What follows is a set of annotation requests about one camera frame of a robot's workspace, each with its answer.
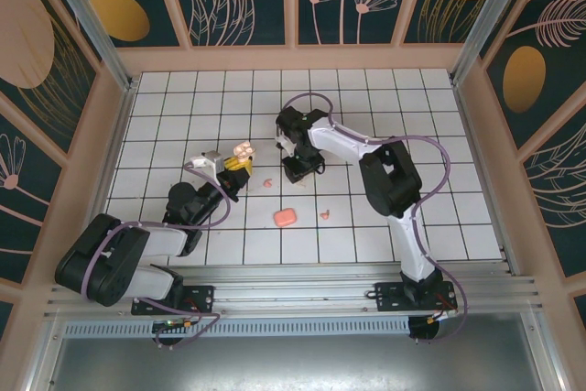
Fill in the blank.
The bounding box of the pink earbud charging case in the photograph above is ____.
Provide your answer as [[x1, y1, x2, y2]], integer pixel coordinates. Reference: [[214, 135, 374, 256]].
[[273, 208, 298, 228]]

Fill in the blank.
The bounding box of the grey metal sheet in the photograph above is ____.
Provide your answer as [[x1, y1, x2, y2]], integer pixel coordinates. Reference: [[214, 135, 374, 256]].
[[31, 312, 569, 391]]

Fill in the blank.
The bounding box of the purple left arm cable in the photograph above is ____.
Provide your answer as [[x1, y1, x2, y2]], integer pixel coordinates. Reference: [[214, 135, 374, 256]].
[[81, 161, 233, 351]]

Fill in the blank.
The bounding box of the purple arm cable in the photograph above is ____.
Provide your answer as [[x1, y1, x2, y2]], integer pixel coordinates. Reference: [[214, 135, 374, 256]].
[[81, 161, 233, 351], [278, 92, 469, 345]]

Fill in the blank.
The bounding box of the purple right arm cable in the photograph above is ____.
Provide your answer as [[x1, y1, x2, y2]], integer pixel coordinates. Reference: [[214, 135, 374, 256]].
[[278, 92, 469, 345]]

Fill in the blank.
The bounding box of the aluminium side rail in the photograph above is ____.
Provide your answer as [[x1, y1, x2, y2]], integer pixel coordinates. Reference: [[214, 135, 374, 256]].
[[450, 79, 523, 276], [43, 74, 138, 317]]

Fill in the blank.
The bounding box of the power wire with yellow plug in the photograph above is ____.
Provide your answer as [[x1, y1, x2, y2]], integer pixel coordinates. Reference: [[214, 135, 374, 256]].
[[153, 301, 202, 335], [425, 306, 459, 326]]

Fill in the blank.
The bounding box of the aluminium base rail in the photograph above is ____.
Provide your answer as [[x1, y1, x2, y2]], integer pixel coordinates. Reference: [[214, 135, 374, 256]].
[[43, 262, 539, 319]]

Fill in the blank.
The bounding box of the grey slotted cable duct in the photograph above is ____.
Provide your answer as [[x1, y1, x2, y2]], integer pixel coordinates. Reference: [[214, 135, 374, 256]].
[[63, 316, 411, 340]]

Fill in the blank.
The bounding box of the aluminium upright post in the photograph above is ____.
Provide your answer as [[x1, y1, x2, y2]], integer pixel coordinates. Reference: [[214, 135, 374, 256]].
[[450, 0, 541, 85], [36, 0, 138, 92]]

